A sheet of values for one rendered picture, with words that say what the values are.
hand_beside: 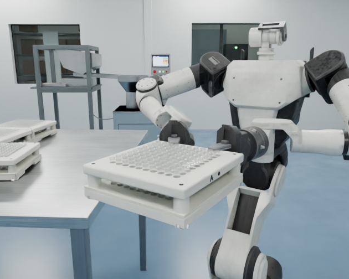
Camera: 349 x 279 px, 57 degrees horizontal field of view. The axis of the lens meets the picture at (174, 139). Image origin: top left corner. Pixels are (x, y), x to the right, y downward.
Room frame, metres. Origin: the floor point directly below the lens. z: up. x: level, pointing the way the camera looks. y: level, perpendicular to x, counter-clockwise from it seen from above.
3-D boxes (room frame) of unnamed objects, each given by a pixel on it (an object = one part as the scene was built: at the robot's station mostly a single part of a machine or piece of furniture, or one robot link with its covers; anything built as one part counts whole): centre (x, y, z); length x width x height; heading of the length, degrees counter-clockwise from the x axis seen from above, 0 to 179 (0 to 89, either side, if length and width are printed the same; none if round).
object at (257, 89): (1.24, -0.36, 1.16); 0.34 x 0.30 x 0.36; 58
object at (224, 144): (0.73, -0.10, 1.09); 0.06 x 0.03 x 0.02; 139
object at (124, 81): (3.83, 0.42, 0.95); 0.49 x 0.36 x 0.38; 91
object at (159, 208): (0.65, 0.02, 1.03); 0.24 x 0.24 x 0.02; 56
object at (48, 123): (1.66, 0.79, 0.96); 0.25 x 0.24 x 0.02; 173
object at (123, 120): (3.78, 0.37, 0.38); 0.63 x 0.57 x 0.76; 91
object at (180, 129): (0.88, 0.00, 1.07); 0.12 x 0.10 x 0.13; 179
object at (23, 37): (6.30, 2.38, 1.43); 1.32 x 0.01 x 1.11; 91
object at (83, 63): (4.30, 1.14, 0.75); 1.43 x 1.06 x 1.50; 91
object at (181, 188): (0.65, 0.02, 1.07); 0.25 x 0.24 x 0.02; 56
